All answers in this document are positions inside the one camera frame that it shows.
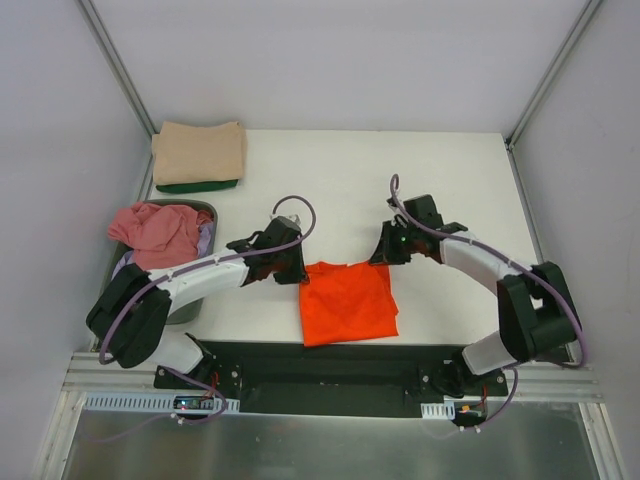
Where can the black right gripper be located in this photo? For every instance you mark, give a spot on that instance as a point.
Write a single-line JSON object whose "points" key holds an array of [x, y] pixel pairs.
{"points": [[382, 252]]}

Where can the aluminium frame post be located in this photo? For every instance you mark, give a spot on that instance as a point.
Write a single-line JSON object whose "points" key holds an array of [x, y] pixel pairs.
{"points": [[116, 65], [572, 39]]}

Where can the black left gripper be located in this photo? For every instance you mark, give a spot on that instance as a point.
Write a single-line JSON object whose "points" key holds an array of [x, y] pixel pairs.
{"points": [[292, 267]]}

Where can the folded beige t shirt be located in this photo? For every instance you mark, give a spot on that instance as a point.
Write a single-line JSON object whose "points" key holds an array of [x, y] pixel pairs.
{"points": [[187, 154]]}

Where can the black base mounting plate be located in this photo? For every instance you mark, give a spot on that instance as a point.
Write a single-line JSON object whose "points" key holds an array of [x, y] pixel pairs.
{"points": [[355, 380]]}

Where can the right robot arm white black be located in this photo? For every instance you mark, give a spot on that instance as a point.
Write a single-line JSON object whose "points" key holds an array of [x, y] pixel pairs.
{"points": [[536, 314]]}

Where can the white cable duct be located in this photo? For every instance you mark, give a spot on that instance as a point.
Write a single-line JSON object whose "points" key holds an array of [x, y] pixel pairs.
{"points": [[438, 411], [159, 403]]}

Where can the pink crumpled t shirt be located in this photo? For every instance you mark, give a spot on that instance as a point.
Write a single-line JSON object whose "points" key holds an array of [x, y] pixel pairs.
{"points": [[159, 236]]}

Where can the aluminium front rail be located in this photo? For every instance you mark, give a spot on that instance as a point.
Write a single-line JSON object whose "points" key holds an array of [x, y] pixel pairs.
{"points": [[538, 382]]}

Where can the lavender crumpled t shirt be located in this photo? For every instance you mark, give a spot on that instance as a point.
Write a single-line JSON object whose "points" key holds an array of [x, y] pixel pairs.
{"points": [[205, 242]]}

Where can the right aluminium frame post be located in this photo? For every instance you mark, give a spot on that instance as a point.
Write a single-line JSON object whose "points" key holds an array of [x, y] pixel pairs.
{"points": [[572, 39]]}

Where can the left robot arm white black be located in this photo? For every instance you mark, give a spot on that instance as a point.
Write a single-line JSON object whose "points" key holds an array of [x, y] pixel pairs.
{"points": [[130, 317]]}

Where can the left aluminium frame post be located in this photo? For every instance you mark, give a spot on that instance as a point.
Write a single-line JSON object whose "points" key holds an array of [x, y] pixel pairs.
{"points": [[116, 65]]}

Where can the right white cable duct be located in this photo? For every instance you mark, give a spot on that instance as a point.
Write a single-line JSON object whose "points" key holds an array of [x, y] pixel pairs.
{"points": [[438, 411]]}

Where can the left white cable duct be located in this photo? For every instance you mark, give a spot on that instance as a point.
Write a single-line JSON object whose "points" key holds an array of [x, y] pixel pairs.
{"points": [[159, 403]]}

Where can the folded green t shirt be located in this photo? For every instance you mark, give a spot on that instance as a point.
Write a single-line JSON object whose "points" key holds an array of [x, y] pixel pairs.
{"points": [[197, 187]]}

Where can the orange t shirt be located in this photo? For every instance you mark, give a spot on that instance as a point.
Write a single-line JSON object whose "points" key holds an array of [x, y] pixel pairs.
{"points": [[345, 303]]}

